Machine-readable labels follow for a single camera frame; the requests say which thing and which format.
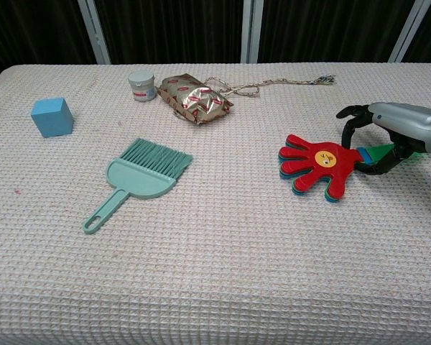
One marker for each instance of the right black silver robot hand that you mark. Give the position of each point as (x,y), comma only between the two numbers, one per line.
(406,120)

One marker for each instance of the red blue green hand clapper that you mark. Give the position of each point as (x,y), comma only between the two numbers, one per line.
(319,161)

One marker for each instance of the teal plastic hand brush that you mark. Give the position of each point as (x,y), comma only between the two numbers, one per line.
(140,176)

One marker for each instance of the gold foil snack bag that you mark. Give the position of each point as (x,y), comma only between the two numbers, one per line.
(195,98)

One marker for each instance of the beige waffle tablecloth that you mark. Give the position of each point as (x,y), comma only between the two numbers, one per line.
(215,251)

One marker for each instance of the dark pleated curtain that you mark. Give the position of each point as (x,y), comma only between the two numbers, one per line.
(172,28)

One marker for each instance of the small white plastic jar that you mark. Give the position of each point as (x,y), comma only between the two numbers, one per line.
(142,86)

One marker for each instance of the blue cube block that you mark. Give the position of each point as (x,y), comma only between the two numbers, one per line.
(52,118)

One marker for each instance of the white metal frame post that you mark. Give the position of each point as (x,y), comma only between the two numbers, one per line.
(93,32)
(409,32)
(252,32)

